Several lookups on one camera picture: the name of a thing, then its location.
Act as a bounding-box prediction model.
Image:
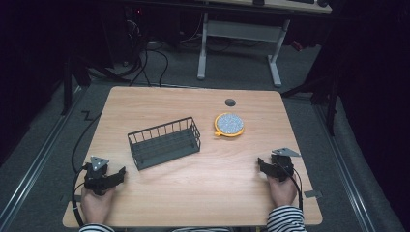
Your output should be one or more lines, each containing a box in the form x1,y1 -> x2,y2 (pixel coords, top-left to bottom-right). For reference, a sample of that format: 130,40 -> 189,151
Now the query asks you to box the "black metal stand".
60,54 -> 130,116
280,61 -> 339,137

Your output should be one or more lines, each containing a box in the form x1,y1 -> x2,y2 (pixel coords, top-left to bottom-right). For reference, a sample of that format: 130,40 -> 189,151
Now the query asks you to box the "black floor cable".
71,112 -> 103,174

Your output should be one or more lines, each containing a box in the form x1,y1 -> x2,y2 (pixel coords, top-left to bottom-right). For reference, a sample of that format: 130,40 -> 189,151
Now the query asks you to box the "dark computer tower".
102,4 -> 153,67

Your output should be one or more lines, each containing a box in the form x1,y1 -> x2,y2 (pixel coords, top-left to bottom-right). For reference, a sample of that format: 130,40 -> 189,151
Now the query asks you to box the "person's left hand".
80,186 -> 117,225

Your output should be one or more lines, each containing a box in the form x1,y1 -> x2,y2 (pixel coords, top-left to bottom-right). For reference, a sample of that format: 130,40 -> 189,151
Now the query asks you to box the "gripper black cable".
71,163 -> 89,228
279,159 -> 305,213

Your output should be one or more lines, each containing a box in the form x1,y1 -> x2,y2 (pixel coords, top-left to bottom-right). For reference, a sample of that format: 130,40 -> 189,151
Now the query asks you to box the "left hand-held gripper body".
82,156 -> 112,196

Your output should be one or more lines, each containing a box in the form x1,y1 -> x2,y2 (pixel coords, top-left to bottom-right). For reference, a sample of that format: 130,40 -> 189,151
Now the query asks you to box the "metal floor rail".
313,102 -> 378,232
0,86 -> 85,226

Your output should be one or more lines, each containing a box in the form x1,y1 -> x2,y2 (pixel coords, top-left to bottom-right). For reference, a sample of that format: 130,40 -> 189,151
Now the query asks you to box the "person's right hand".
266,174 -> 298,209

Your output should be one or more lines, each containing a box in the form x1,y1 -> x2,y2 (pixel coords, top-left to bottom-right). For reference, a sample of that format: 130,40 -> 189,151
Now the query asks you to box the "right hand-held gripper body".
270,147 -> 303,183

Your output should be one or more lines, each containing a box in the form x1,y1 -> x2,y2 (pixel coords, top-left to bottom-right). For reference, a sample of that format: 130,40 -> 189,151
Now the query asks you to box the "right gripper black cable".
279,159 -> 305,213

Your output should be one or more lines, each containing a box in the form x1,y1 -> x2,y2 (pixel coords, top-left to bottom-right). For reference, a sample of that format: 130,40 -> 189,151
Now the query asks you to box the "white metal desk frame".
196,12 -> 291,88

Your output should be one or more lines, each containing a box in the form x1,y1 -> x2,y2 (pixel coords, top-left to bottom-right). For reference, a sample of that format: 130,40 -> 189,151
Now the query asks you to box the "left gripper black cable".
71,163 -> 89,228

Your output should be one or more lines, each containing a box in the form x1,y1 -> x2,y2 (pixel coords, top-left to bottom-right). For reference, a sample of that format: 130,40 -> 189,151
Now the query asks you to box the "round yellow speckled grey disc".
214,112 -> 246,138

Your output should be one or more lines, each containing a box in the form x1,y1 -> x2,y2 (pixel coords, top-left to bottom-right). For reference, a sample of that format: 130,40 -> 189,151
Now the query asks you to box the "dark grey wire basket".
127,116 -> 202,171

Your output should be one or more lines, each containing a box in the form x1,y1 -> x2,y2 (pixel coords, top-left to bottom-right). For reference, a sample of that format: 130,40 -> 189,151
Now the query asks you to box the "bundle of black floor cables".
124,38 -> 170,89

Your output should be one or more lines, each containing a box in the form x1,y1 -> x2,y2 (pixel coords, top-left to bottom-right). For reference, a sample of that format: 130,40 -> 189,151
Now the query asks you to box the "grey tape piece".
303,189 -> 323,199

